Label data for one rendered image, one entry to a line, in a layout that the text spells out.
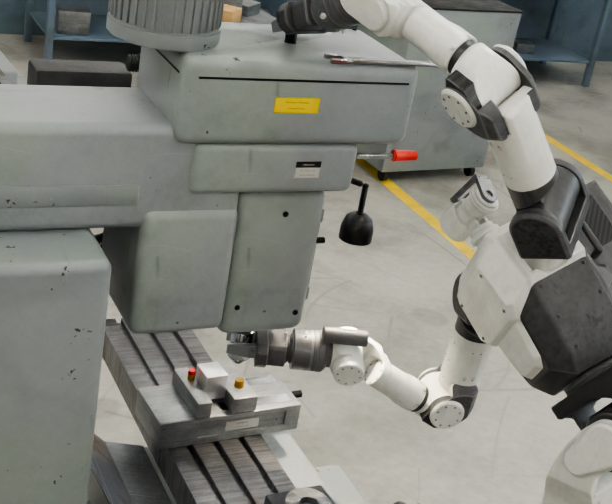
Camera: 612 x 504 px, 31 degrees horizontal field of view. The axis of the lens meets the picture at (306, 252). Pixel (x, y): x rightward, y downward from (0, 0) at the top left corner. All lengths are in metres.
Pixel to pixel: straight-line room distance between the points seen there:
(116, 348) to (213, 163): 0.95
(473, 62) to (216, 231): 0.59
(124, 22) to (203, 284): 0.51
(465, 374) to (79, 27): 6.03
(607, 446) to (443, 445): 2.43
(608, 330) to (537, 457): 2.51
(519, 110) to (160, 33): 0.61
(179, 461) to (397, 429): 2.11
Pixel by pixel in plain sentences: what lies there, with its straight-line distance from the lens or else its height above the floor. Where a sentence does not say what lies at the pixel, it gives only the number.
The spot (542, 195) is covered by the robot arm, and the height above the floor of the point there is 1.78.
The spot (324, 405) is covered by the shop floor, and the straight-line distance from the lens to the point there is 4.54.
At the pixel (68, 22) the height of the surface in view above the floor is 0.32.
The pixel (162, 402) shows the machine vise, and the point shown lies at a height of 1.02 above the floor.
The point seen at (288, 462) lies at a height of 0.87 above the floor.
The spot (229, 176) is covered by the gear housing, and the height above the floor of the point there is 1.67.
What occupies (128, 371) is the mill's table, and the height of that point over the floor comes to 0.95.
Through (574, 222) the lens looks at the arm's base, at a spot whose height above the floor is 1.72.
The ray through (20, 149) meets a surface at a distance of 1.92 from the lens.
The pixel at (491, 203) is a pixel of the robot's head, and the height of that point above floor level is 1.66.
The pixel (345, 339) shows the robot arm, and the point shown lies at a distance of 2.35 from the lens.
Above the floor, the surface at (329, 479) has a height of 0.75.
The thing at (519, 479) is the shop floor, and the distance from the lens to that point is 4.42.
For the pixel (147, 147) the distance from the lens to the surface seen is 1.97.
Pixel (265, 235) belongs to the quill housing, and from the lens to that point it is 2.15.
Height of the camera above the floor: 2.41
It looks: 25 degrees down
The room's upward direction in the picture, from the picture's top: 10 degrees clockwise
